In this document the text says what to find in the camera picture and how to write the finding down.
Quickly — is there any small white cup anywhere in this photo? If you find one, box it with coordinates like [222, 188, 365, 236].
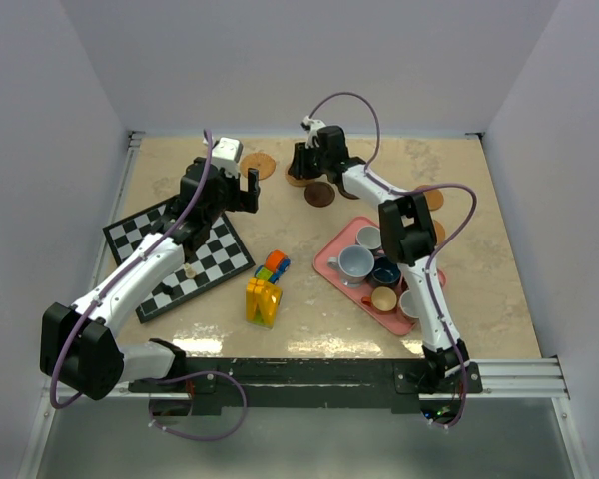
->
[355, 225, 382, 255]

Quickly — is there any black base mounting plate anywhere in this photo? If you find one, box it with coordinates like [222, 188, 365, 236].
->
[129, 357, 483, 416]

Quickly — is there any white cup brown handle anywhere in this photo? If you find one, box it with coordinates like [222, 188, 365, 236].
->
[398, 290, 419, 320]

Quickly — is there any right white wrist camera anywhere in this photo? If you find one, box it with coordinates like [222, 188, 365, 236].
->
[300, 116, 325, 149]

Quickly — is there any white chess piece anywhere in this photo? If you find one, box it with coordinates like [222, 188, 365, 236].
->
[183, 263, 196, 279]

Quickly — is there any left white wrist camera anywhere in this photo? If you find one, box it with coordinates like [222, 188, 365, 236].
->
[212, 137, 243, 178]

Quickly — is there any large light blue cup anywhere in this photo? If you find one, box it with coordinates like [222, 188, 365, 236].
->
[327, 244, 374, 288]

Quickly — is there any woven rattan coaster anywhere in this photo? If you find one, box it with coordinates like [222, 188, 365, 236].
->
[415, 185, 444, 212]
[240, 152, 277, 180]
[285, 168, 315, 188]
[433, 220, 446, 244]

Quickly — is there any dark wooden coaster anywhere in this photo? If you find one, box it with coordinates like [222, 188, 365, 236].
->
[340, 191, 359, 200]
[304, 182, 335, 208]

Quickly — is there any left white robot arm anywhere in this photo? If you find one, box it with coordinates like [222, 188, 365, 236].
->
[40, 157, 260, 409]

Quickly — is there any orange cup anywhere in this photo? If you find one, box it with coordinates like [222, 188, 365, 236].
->
[360, 286, 397, 314]

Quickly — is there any dark blue cup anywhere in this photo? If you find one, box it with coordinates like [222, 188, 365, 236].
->
[368, 256, 401, 288]

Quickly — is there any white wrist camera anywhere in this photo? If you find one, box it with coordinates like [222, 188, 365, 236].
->
[212, 137, 243, 178]
[300, 116, 325, 149]

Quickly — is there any black white chessboard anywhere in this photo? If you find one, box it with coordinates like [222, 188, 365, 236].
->
[103, 201, 255, 323]

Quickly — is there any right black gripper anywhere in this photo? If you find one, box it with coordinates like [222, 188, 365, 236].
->
[288, 141, 329, 181]

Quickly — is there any yellow toy block house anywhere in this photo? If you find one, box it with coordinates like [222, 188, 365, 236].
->
[246, 277, 283, 328]

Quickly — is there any colourful toy car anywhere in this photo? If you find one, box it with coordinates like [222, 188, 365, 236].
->
[254, 249, 291, 284]

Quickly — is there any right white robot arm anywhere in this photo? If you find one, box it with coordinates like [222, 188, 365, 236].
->
[290, 117, 470, 394]

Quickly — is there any pink tray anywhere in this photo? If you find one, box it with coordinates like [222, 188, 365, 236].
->
[313, 216, 460, 339]

